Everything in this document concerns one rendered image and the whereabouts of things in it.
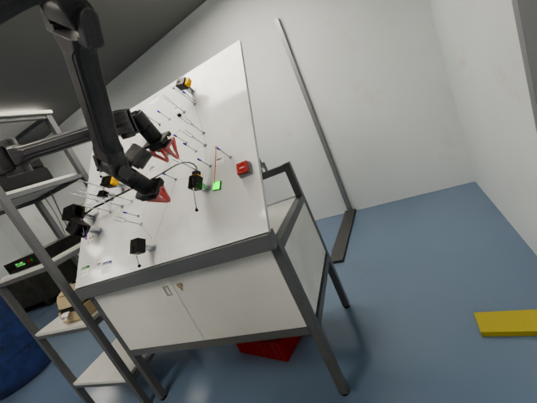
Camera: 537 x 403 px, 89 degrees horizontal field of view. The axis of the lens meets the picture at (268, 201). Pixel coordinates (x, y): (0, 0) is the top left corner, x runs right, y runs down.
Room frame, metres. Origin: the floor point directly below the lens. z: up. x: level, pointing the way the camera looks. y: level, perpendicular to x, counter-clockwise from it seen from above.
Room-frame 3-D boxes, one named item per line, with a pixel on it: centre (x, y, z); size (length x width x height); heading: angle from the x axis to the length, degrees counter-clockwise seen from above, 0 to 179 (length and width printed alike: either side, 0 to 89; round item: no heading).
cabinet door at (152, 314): (1.32, 0.82, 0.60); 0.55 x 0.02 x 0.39; 67
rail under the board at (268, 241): (1.19, 0.58, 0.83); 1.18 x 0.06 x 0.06; 67
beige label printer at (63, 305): (1.66, 1.27, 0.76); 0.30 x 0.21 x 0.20; 160
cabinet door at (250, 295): (1.10, 0.32, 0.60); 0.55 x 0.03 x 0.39; 67
